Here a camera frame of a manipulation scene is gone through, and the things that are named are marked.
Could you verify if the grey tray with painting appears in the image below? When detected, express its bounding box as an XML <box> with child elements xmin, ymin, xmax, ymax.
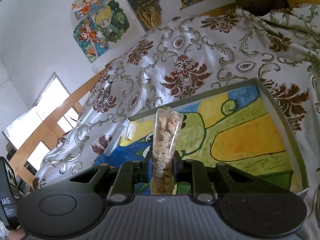
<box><xmin>96</xmin><ymin>79</ymin><xmax>309</xmax><ymax>194</ymax></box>

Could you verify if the floral satin bedspread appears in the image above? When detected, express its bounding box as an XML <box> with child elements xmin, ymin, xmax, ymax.
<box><xmin>32</xmin><ymin>4</ymin><xmax>319</xmax><ymax>239</ymax></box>

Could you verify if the anime girl poster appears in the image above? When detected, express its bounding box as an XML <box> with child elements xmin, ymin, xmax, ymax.
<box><xmin>72</xmin><ymin>0</ymin><xmax>109</xmax><ymax>63</ymax></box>

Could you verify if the blond boy poster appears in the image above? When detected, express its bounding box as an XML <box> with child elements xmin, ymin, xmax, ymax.
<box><xmin>93</xmin><ymin>0</ymin><xmax>130</xmax><ymax>43</ymax></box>

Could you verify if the window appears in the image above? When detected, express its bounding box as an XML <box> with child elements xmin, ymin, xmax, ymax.
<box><xmin>2</xmin><ymin>72</ymin><xmax>80</xmax><ymax>175</ymax></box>

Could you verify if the sunflower painting poster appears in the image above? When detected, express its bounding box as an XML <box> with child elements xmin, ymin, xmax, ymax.
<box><xmin>127</xmin><ymin>0</ymin><xmax>162</xmax><ymax>30</ymax></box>

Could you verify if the rice cracker snack pack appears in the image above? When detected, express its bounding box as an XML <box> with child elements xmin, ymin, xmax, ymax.
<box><xmin>150</xmin><ymin>108</ymin><xmax>183</xmax><ymax>195</ymax></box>

